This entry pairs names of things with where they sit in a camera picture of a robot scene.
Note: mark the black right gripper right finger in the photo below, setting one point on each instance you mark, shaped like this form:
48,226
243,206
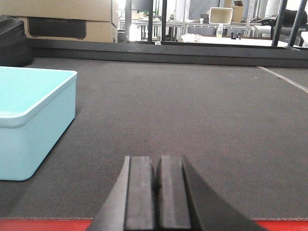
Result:
185,202

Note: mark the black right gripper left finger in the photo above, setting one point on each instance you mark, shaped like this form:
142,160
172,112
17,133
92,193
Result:
130,204

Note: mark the light blue plastic bin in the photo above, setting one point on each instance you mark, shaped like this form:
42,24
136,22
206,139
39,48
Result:
36,107

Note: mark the dark grey conveyor belt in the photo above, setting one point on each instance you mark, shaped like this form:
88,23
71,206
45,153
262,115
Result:
244,129

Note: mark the white bin on far table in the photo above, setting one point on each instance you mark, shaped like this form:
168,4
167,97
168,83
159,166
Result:
218,15

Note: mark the cardboard box with black label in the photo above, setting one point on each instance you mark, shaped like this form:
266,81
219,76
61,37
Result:
84,20

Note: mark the black fabric bag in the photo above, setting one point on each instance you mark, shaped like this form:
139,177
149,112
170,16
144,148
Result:
15,49

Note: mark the red conveyor frame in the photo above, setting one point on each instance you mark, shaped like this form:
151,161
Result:
31,224

